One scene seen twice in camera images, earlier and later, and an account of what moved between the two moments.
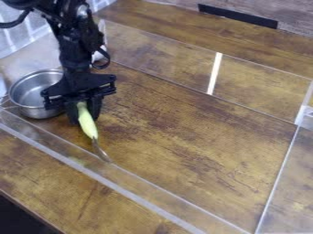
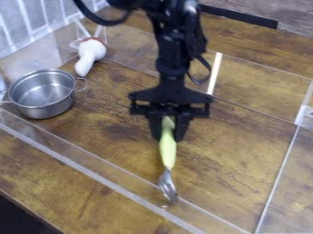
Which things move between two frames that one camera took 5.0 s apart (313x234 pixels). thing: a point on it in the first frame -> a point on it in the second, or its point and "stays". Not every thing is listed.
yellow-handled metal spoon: [88, 122] -> [168, 153]
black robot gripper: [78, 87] -> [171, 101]
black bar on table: [238, 15] stays
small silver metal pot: [28, 98] stays
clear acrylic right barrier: [288, 211] stays
